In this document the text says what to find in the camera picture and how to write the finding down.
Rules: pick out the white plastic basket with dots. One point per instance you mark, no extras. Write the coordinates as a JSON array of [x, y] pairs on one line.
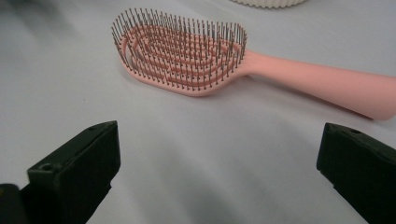
[[267, 3]]

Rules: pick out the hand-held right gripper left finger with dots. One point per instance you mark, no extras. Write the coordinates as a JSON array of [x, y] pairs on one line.
[[77, 168]]

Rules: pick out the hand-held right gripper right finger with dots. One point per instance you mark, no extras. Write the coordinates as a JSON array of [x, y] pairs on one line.
[[361, 168]]

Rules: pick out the white table cloth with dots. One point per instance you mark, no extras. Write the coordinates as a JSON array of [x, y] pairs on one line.
[[218, 155]]

